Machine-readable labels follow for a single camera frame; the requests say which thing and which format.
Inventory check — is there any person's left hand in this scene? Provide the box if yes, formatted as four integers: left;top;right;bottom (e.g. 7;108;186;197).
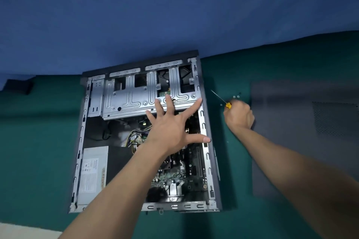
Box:
145;93;211;158

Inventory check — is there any person's right hand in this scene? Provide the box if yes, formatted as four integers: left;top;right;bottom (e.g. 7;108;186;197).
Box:
223;99;256;136

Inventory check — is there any yellow-handled screwdriver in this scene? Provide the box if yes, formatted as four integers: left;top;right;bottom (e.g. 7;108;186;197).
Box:
210;89;233;110

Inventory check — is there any black side panel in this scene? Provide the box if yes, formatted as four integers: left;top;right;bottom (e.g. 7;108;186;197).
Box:
250;80;359;199

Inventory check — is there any silver metal drive cage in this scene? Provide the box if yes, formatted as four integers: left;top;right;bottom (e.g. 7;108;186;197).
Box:
101;63;203;121

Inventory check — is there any desktop computer case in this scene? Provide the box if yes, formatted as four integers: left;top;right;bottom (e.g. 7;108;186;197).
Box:
68;50;223;214

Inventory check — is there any silver power supply unit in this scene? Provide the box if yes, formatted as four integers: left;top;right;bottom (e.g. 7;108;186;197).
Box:
76;145;109;206

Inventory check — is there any person's left forearm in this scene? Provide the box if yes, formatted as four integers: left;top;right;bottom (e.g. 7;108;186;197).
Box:
57;140;170;239

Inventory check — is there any person's right forearm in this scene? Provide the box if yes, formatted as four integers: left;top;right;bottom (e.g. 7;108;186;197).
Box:
233;127;359;239

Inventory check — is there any blue cloth curtain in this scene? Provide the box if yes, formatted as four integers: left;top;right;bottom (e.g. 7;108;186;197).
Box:
0;0;359;91

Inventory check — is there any green floor mat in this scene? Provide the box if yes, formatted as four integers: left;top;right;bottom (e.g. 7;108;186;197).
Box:
0;31;359;239

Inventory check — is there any black flat base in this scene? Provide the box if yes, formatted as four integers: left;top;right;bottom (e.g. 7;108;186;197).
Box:
4;79;34;95

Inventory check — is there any yellow and black cable bundle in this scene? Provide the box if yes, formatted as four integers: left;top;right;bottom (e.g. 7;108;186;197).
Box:
126;123;152;148

